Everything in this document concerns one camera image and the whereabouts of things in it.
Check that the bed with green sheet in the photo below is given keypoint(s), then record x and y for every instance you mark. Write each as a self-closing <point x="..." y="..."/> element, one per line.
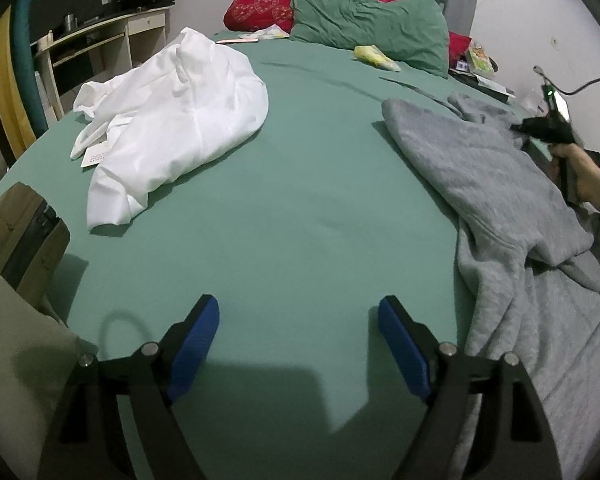
<point x="290" y="220"/>

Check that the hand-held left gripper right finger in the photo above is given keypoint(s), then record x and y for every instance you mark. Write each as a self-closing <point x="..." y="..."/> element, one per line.
<point x="405" y="350"/>

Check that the grey hoodie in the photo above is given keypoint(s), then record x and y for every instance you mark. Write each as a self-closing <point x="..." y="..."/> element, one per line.
<point x="510" y="220"/>

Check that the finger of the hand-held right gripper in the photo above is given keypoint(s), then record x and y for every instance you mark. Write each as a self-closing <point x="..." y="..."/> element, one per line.
<point x="521" y="127"/>

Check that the white garment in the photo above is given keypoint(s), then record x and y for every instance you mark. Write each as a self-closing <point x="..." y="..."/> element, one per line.
<point x="180" y="120"/>

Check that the beige cloth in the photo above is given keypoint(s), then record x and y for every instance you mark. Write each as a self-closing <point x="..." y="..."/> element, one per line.
<point x="20" y="370"/>

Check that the white paper tag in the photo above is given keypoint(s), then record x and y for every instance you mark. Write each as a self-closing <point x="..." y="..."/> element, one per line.
<point x="95" y="156"/>

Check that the pink nail file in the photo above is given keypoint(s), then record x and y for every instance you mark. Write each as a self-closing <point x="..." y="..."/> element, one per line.
<point x="240" y="39"/>

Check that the teal curtain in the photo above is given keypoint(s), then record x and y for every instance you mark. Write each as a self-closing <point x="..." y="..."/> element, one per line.
<point x="30" y="50"/>

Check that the white wooden desk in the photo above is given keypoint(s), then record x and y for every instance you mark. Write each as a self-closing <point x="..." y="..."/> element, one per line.
<point x="100" y="40"/>

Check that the red heart-print pillow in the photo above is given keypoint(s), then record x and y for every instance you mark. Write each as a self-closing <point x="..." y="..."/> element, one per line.
<point x="260" y="2"/>

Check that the green pillow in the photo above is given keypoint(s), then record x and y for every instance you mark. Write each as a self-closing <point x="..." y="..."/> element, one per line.
<point x="375" y="22"/>

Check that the cardboard box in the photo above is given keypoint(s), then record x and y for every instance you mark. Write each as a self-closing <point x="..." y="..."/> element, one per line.
<point x="22" y="240"/>

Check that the yellow curtain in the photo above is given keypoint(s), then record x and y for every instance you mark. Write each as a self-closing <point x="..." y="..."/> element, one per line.
<point x="10" y="90"/>

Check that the person's right hand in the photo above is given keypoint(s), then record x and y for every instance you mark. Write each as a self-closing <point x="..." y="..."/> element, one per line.
<point x="582" y="172"/>

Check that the metal cup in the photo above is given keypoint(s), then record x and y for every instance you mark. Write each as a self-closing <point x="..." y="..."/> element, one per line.
<point x="70" y="21"/>

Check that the yellow plastic bag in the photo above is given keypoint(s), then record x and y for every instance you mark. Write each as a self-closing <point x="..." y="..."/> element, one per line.
<point x="375" y="56"/>

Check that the small items by pillow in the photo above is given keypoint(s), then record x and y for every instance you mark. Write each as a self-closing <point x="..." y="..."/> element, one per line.
<point x="267" y="33"/>

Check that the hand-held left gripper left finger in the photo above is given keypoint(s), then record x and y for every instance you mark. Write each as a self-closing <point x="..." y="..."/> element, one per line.
<point x="196" y="347"/>

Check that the pile of bedside clutter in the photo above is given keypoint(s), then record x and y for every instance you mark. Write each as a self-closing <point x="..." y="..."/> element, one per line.
<point x="480" y="70"/>

